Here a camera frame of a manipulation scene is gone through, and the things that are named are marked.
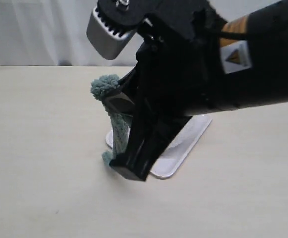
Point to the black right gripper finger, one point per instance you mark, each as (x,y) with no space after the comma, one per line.
(120,92)
(149,137)

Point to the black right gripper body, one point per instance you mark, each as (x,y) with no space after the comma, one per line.
(179,70)

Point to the green fuzzy scarf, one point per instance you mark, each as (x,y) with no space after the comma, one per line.
(119,123)

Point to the white rectangular tray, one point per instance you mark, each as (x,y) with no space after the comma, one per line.
(171,159)

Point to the white plush snowman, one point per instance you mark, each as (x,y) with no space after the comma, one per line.
(188,131)

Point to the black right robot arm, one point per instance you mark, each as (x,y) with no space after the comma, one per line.
(253,49)

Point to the white backdrop curtain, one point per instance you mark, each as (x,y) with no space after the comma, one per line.
(52,33)

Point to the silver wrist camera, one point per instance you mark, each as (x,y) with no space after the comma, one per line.
(107,38)

